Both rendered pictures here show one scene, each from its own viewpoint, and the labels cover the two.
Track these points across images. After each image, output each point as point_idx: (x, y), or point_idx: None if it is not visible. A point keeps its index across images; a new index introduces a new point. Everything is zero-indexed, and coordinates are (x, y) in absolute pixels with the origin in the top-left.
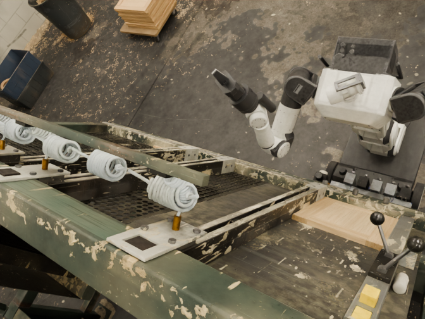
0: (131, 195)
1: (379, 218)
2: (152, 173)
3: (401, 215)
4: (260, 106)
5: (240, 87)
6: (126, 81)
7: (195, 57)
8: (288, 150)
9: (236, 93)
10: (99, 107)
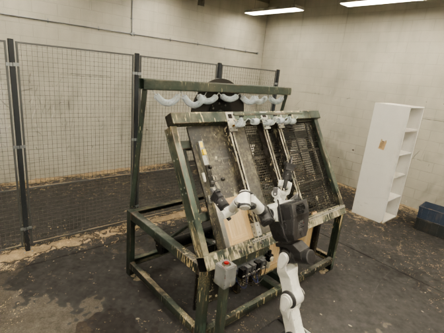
0: (263, 154)
1: (222, 177)
2: (272, 164)
3: (230, 245)
4: (283, 181)
5: (286, 166)
6: (430, 271)
7: None
8: (324, 324)
9: (285, 166)
10: (405, 254)
